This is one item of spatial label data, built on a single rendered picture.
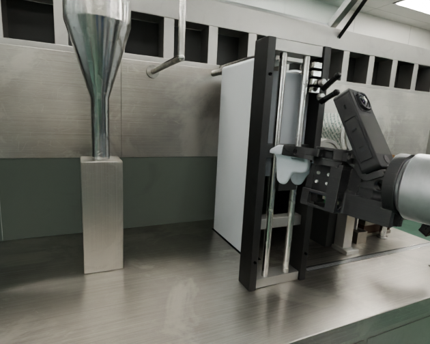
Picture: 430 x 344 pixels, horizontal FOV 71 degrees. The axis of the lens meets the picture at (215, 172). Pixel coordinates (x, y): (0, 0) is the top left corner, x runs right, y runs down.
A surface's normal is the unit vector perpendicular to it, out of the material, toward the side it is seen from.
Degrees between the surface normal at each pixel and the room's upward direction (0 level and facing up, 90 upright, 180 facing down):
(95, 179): 90
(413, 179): 72
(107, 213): 90
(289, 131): 90
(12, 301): 0
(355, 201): 82
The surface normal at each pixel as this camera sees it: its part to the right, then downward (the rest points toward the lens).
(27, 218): 0.41, 0.18
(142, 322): 0.05, -0.98
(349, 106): -0.81, -0.01
